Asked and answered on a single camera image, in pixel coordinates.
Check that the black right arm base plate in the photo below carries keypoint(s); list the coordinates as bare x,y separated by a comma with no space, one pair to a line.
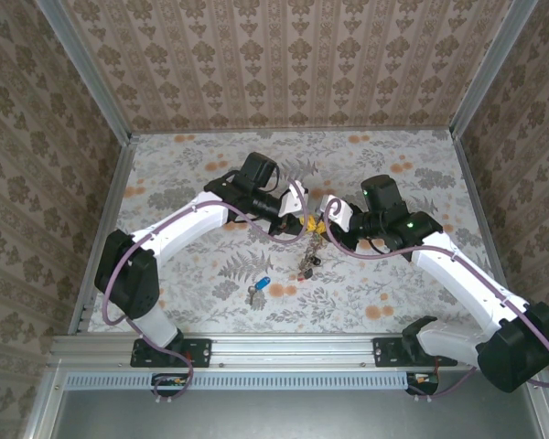
384,352

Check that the floral patterned tablecloth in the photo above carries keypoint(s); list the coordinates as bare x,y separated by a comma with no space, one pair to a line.
347,151

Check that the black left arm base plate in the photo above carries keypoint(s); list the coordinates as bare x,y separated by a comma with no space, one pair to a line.
201,352

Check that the aluminium right side rail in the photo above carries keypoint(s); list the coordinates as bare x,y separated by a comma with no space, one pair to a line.
478,206

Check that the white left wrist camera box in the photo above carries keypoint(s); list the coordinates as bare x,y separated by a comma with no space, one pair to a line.
293,201

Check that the aluminium mounting rail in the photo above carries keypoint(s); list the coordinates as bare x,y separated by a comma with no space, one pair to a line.
279,350

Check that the aluminium left upright post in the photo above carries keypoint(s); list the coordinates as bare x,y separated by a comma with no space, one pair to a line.
82,68

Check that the aluminium upright post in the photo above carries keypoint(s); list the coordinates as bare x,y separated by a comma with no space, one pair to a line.
489,68
82,68

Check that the key with blue tag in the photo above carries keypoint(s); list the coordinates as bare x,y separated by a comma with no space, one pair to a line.
261,284

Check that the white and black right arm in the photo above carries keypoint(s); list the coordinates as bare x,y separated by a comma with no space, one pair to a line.
457,274

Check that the aluminium back rail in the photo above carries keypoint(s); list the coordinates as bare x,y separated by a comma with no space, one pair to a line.
293,131

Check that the keyring bunch with coloured tags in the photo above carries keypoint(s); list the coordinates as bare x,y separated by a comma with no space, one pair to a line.
307,273

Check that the aluminium left side rail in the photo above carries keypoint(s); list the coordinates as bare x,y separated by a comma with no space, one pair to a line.
105,228

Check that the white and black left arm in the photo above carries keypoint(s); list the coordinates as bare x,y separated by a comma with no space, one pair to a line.
187,219

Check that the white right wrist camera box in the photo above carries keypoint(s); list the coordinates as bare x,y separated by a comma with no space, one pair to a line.
338,212

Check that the grey metal shelf plate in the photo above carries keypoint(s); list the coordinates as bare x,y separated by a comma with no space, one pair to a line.
279,416

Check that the aluminium right upright post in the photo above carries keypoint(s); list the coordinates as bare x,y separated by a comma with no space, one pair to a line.
489,68

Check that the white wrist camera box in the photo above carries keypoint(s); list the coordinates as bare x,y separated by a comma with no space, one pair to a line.
293,201
338,212

